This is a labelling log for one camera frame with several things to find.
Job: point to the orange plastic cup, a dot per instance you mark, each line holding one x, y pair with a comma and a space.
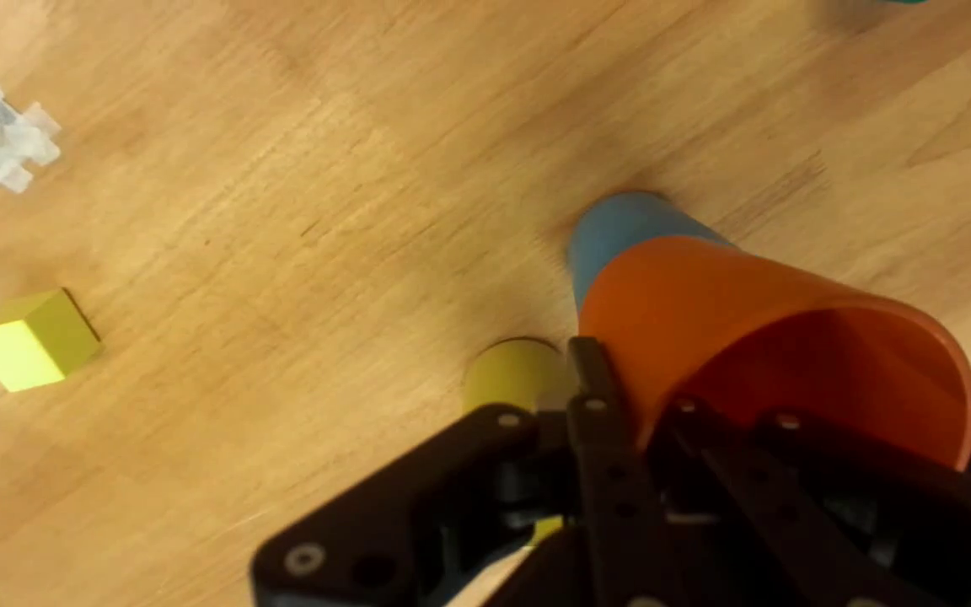
750, 339

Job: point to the blue plastic cup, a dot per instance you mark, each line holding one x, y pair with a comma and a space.
623, 247

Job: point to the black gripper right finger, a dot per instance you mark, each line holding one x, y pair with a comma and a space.
804, 512

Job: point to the yellow plastic cup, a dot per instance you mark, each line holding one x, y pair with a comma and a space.
524, 372

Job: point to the yellow cube block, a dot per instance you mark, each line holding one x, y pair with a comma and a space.
43, 339

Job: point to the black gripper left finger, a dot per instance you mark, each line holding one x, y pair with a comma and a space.
424, 523

